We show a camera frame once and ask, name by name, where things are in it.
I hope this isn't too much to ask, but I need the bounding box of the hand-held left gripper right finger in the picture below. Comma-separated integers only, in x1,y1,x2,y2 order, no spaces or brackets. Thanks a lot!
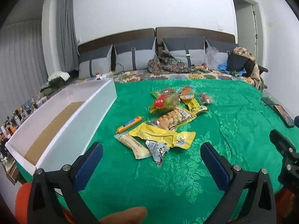
200,142,277,224

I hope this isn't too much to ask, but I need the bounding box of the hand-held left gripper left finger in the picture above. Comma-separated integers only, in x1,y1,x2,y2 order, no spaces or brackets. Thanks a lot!
27,142,104,224

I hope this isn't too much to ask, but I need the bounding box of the white snack packet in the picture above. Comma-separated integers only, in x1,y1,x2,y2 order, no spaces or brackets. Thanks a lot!
114,132,152,159

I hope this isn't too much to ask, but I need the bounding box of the white cardboard box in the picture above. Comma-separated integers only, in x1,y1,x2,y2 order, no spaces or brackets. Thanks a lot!
5,78,117,185

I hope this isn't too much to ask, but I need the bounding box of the orange sausage stick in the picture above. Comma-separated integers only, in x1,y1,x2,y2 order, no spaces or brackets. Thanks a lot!
117,116,143,133

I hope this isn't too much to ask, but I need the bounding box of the small grey snack packet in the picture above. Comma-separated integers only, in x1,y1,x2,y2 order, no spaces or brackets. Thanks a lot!
145,140,170,166

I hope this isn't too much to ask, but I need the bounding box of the yellow and brown snack packet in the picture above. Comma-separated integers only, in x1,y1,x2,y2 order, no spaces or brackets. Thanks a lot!
182,98,208,115

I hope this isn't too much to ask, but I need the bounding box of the long yellow snack packet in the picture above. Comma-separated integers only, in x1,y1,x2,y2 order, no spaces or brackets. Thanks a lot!
128,122,196,149

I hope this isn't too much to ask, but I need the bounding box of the clear yellow peanut packet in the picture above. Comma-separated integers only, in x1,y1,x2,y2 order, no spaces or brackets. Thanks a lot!
146,106,197,131

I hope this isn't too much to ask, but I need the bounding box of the clear packet with brown meat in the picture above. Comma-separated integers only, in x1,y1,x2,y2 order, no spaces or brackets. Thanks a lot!
197,92,214,105

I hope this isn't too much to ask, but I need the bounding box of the orange snack packet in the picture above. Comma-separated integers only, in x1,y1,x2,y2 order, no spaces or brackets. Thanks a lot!
179,86,197,100

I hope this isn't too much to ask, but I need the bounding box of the green packet with red label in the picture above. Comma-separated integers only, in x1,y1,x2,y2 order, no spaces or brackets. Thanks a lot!
149,93,181,114

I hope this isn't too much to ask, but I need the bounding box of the green brown snack packet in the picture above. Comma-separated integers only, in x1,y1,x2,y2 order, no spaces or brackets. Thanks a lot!
151,88,175,98

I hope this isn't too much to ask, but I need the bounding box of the person's left hand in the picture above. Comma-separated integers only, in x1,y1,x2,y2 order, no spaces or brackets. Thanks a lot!
99,206,147,224

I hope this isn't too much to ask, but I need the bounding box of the phone with lit screen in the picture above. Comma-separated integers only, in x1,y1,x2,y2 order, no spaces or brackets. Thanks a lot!
274,105,295,128

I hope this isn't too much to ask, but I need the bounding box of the orange cloth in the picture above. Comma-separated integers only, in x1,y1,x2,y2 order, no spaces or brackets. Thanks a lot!
15,183,70,224

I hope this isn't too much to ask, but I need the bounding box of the row of small bottles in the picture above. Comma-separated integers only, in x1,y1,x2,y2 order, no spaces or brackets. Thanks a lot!
0,93,49,150

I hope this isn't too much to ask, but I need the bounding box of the black bag with clothes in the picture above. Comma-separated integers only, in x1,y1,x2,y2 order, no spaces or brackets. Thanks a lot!
234,47,263,89

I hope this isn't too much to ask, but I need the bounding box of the blue cloth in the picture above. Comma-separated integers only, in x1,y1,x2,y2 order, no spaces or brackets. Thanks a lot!
216,62,247,74

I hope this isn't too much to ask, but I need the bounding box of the floral bedsheet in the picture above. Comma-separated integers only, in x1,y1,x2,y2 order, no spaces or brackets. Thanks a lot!
112,70,264,87

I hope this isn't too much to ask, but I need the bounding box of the white cloth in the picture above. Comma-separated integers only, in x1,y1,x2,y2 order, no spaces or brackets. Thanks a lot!
48,71,70,81

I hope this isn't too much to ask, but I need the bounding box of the clear plastic bag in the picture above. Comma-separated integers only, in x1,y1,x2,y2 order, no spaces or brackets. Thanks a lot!
205,47,220,69

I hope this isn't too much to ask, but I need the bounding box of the white door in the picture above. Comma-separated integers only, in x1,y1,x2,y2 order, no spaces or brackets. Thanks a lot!
230,0,264,68

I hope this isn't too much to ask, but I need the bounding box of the floral cloth heap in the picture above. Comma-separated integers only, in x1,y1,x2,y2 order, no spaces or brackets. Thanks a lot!
147,50,199,74

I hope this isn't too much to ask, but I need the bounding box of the white sheer curtain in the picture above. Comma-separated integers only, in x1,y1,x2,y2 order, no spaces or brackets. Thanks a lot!
0,20,48,122

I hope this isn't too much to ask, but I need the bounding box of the brown headboard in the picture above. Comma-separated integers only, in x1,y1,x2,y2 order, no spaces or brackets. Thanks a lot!
78,27,236,56

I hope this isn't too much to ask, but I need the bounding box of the grey curtain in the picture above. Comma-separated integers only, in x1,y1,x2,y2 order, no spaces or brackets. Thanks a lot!
57,0,78,71

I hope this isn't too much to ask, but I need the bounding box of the grey cushion with strap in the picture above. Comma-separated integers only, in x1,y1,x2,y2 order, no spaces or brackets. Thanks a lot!
162,36,206,67
78,44,113,79
113,37,156,71
206,40,240,63

